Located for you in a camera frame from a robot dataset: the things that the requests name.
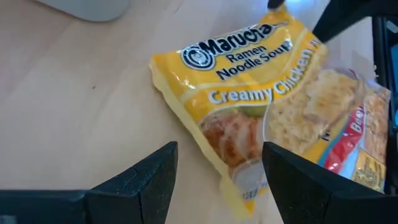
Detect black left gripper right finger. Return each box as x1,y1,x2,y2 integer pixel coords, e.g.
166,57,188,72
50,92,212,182
262,141,398,224

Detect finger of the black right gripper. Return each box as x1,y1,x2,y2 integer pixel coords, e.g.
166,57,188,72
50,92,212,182
267,0,287,10
312,0,398,44

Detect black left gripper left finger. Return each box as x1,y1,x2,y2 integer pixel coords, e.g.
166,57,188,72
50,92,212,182
85,141,179,224

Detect blue beef ramen pack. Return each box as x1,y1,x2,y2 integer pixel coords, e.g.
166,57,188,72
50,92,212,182
306,79,392,194

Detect yellow creamy chicken ramen pack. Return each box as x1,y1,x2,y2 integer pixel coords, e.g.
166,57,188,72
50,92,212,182
148,4,368,218

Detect pale grey plastic bin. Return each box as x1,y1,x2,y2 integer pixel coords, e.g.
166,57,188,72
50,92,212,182
34,0,131,22

